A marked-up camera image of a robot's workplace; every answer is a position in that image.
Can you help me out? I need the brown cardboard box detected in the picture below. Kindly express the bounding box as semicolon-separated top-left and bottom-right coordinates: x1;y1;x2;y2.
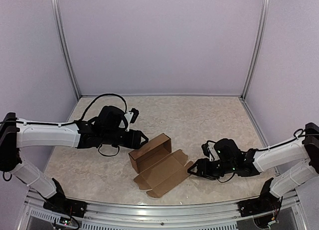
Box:
129;133;193;199

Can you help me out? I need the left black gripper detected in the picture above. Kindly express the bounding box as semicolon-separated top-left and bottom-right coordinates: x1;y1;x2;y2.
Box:
102;129;149;150

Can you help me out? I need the aluminium corner post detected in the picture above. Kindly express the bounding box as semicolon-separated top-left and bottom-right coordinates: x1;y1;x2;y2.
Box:
51;0;82;100
241;0;270;102

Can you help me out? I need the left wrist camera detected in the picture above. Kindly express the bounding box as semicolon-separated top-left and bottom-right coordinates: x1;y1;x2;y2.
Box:
120;108;139;132

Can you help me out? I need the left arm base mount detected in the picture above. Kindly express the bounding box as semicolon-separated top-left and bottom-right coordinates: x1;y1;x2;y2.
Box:
43;178;88;218

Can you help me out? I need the right aluminium corner post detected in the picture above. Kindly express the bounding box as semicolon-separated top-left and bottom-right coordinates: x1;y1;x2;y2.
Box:
241;0;270;102

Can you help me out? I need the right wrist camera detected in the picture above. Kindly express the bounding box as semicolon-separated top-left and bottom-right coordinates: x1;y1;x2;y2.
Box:
201;140;216;162

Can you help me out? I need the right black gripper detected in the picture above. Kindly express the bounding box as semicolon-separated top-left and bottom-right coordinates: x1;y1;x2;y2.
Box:
187;157;235;180

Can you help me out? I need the left aluminium corner post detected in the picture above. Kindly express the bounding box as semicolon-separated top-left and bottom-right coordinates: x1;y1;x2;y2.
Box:
51;0;82;100

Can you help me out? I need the front aluminium frame rail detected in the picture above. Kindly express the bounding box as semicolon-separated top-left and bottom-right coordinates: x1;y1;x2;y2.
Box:
17;190;310;230

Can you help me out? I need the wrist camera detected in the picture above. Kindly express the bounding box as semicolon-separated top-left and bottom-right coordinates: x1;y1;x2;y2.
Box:
201;140;216;162
120;108;139;132

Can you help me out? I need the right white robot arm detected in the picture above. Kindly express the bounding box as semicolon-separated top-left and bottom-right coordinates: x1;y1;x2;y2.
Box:
187;122;319;212

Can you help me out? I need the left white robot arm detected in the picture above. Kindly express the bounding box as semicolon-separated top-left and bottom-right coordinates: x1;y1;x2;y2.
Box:
0;106;149;213

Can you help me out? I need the small circuit board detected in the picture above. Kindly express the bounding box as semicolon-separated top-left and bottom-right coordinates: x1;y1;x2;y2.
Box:
52;217;72;227

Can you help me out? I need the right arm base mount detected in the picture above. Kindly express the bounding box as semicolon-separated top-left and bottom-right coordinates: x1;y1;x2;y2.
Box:
238;178;282;217

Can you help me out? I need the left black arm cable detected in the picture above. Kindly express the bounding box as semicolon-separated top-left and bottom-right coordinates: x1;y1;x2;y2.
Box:
2;94;128;181

